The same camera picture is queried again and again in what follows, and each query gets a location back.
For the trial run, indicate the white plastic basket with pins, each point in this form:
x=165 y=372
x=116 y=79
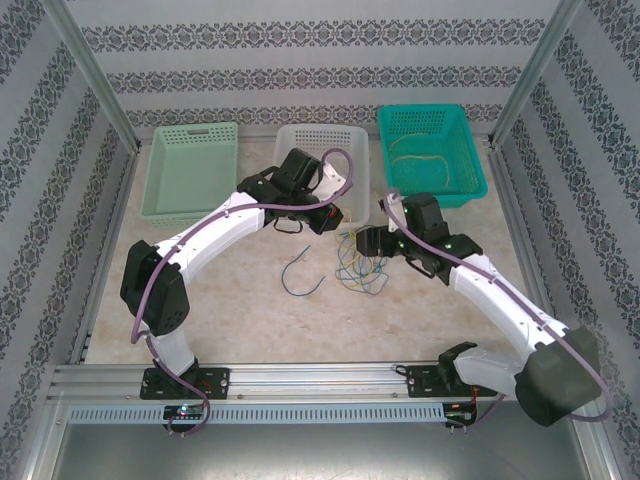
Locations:
x=300 y=135

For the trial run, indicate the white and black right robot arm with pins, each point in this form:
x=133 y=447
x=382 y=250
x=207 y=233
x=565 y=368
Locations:
x=500 y=295

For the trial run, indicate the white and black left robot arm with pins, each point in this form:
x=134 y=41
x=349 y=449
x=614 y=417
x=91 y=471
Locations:
x=210 y=230

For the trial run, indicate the teal plastic basket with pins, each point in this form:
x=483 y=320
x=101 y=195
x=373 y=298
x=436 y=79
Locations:
x=430 y=120

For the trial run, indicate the light green plastic basket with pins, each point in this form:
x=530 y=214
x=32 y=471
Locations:
x=190 y=170

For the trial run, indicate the grey metal sheet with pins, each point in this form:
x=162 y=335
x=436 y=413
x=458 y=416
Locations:
x=320 y=455

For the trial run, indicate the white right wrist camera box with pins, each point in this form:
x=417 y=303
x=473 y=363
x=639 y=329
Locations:
x=392 y=215

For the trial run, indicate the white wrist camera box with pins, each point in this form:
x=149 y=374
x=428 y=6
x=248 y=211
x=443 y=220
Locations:
x=332 y=182
x=392 y=215

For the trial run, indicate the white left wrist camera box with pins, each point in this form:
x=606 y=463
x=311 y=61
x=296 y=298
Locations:
x=332 y=182

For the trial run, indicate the aluminium side rail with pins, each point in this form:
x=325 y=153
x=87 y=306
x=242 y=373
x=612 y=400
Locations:
x=117 y=210
x=521 y=225

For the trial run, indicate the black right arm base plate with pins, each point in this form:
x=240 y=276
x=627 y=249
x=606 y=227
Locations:
x=417 y=382

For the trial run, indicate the aluminium frame post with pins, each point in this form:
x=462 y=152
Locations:
x=94 y=75
x=532 y=75

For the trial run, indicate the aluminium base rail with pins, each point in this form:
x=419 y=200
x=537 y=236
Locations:
x=320 y=380

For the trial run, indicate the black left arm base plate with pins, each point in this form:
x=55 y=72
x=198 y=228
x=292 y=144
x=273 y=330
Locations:
x=220 y=382

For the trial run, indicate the aluminium lower frame beam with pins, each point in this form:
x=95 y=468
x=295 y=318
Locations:
x=595 y=440
x=50 y=440

